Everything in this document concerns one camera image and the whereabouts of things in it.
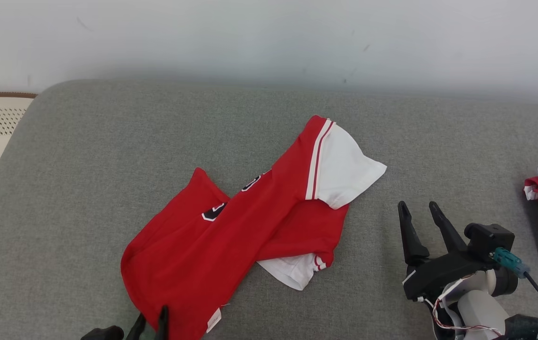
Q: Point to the red white-sleeved jersey shirt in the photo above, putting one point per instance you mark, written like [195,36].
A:
[203,255]

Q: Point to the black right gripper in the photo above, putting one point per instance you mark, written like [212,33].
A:
[439,276]

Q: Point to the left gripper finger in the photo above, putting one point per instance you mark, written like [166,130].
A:
[162,328]
[136,330]

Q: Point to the grey fabric sofa cushion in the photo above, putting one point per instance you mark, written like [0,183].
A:
[155,141]

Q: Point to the teal right camera connector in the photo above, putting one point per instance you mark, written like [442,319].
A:
[509,262]

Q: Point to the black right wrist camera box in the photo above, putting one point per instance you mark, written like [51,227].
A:
[488,238]

